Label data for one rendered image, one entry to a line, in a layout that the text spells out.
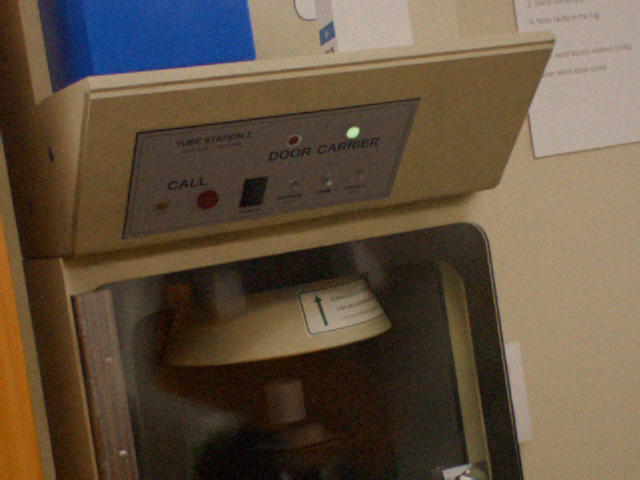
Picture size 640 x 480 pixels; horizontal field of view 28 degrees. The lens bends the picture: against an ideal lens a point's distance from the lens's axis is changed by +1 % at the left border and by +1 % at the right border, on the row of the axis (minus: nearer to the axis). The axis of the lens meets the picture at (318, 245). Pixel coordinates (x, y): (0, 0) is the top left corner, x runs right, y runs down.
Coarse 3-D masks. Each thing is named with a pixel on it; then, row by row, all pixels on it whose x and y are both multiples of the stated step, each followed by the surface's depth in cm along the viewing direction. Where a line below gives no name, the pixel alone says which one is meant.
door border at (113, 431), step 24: (96, 312) 81; (96, 336) 81; (96, 360) 81; (120, 360) 82; (96, 384) 81; (120, 384) 82; (120, 408) 82; (96, 432) 81; (120, 432) 82; (96, 456) 81; (120, 456) 82
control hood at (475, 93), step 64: (256, 64) 75; (320, 64) 77; (384, 64) 79; (448, 64) 81; (512, 64) 84; (64, 128) 76; (128, 128) 74; (448, 128) 86; (512, 128) 89; (64, 192) 78; (128, 192) 77; (448, 192) 91
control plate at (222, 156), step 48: (144, 144) 75; (192, 144) 77; (240, 144) 78; (336, 144) 82; (384, 144) 84; (144, 192) 78; (192, 192) 79; (240, 192) 81; (288, 192) 83; (336, 192) 85; (384, 192) 87
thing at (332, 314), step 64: (256, 256) 87; (320, 256) 88; (384, 256) 90; (448, 256) 92; (128, 320) 82; (192, 320) 84; (256, 320) 86; (320, 320) 88; (384, 320) 90; (448, 320) 92; (128, 384) 82; (192, 384) 84; (256, 384) 86; (320, 384) 88; (384, 384) 90; (448, 384) 92; (192, 448) 84; (256, 448) 86; (320, 448) 88; (384, 448) 90; (448, 448) 92; (512, 448) 94
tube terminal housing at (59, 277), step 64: (0, 0) 85; (256, 0) 88; (448, 0) 94; (0, 64) 87; (0, 128) 90; (64, 256) 83; (128, 256) 83; (192, 256) 85; (64, 320) 83; (64, 384) 86; (64, 448) 88
